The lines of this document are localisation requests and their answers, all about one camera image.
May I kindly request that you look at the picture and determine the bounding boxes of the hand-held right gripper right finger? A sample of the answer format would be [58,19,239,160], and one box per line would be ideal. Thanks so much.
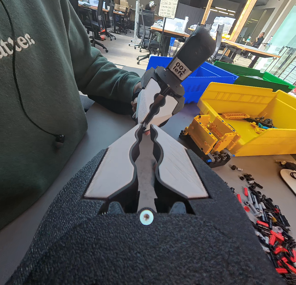
[150,124,209,212]

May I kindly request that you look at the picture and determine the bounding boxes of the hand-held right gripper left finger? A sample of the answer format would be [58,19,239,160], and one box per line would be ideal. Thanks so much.
[84,124,142,212]

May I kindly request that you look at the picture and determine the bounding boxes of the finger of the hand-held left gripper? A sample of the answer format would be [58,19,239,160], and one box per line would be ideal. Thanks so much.
[143,97,178,131]
[135,80,162,125]

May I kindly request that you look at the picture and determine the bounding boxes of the yellow black lego model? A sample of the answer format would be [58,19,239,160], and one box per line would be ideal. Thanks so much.
[179,115,242,168]

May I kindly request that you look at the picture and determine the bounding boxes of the yellow lego connector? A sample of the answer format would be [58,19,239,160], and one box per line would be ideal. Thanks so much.
[250,122,266,134]

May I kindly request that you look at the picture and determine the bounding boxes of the black lego beam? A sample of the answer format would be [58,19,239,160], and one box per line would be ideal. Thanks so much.
[245,117,277,129]

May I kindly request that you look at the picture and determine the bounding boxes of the pile of small lego pins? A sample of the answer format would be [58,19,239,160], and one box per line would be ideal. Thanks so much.
[230,165,296,276]

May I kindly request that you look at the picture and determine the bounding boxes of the person's left hand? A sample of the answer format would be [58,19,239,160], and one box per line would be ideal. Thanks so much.
[131,82,142,122]

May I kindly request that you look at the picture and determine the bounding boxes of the blue plastic bin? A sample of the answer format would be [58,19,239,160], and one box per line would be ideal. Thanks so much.
[146,56,239,104]

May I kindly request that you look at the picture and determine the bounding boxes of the stack of clear storage boxes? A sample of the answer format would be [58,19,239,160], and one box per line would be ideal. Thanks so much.
[212,16,235,36]

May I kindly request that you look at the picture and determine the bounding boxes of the wooden pillar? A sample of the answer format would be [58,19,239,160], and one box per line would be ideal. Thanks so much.
[229,0,263,43]
[201,0,218,25]

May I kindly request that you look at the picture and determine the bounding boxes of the group of black office chairs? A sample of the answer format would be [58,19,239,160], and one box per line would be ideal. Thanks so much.
[67,0,234,64]

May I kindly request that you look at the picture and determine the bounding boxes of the handwritten whiteboard sign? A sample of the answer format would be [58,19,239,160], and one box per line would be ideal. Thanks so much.
[158,0,182,56]

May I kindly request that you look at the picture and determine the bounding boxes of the long wooden desk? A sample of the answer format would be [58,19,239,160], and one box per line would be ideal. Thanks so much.
[221,40,281,68]

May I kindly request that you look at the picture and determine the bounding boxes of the green plastic bin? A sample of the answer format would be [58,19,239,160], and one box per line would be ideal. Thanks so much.
[213,61,296,93]

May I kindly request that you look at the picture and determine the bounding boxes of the yellow plastic bin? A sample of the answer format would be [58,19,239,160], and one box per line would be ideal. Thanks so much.
[197,82,296,157]

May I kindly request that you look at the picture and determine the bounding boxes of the orange lego frame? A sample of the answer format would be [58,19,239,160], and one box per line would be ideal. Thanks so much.
[222,113,251,119]

